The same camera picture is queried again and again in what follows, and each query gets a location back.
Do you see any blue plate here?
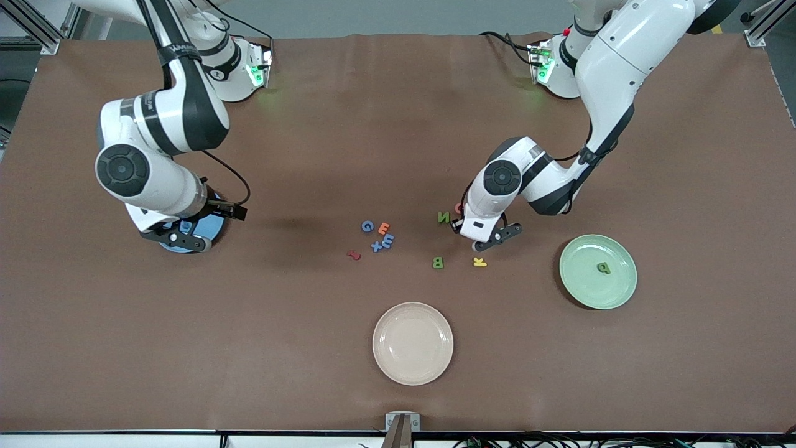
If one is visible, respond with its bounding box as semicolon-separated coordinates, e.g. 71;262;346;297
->
159;187;226;254

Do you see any beige plate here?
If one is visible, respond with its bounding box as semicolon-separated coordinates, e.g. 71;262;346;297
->
372;302;455;386

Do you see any brown table cover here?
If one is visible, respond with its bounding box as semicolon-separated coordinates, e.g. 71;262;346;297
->
0;32;796;433

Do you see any green plate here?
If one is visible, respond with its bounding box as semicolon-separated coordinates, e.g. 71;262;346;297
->
558;234;638;310

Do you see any silver base connector box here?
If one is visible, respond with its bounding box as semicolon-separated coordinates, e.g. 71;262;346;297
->
527;42;554;85
248;42;274;89

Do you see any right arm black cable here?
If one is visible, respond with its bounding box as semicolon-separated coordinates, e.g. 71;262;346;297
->
200;148;251;207

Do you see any black base cable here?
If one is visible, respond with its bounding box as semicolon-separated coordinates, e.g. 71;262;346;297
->
479;30;537;66
187;0;275;69

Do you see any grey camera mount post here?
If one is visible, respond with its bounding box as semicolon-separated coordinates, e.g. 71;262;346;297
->
381;412;421;448

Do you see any aluminium frame profile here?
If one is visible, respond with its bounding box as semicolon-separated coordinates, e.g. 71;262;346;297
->
740;0;796;48
0;0;86;55

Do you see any white table frame rail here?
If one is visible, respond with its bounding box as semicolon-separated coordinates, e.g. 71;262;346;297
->
0;431;796;448

